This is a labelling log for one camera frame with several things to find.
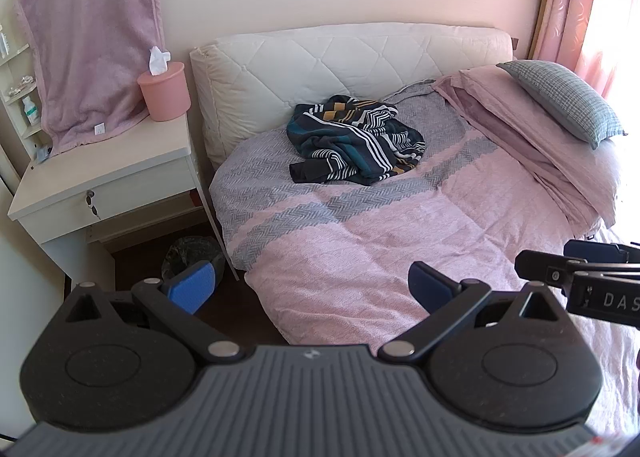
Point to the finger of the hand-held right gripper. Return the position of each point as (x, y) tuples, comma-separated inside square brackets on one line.
[(542, 267), (595, 251)]

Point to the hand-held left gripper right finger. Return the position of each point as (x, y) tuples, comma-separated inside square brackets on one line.
[(425, 282)]

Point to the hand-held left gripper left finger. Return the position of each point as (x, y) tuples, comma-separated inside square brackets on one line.
[(192, 284)]

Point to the striped navy teal sweater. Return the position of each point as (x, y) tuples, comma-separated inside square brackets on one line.
[(350, 137)]

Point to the bin with black bag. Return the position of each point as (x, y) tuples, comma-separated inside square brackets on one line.
[(187, 252)]

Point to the pink and grey bedspread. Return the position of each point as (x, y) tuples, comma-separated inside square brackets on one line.
[(375, 237)]

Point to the white nightstand drawer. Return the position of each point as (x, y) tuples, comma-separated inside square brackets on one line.
[(135, 197)]

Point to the metal keys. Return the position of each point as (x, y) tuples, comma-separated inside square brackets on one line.
[(91, 204)]

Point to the folded pink quilt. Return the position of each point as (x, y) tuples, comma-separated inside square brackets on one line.
[(515, 127)]

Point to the white nightstand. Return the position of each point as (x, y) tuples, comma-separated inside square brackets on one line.
[(100, 162)]

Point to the grey checked pillow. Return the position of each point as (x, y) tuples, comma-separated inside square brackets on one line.
[(565, 97)]

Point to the pink round tissue box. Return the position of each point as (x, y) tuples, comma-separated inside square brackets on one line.
[(165, 97)]

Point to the white tissue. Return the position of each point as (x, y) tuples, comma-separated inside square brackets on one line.
[(159, 59)]

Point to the white bottle green label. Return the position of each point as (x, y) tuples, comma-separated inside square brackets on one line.
[(31, 112)]

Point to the white quilted headboard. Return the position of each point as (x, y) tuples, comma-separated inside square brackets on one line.
[(300, 62)]

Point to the lilac hanging towel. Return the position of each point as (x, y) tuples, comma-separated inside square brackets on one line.
[(90, 37)]

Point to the white corner shelf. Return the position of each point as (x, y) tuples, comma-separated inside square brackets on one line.
[(12, 69)]

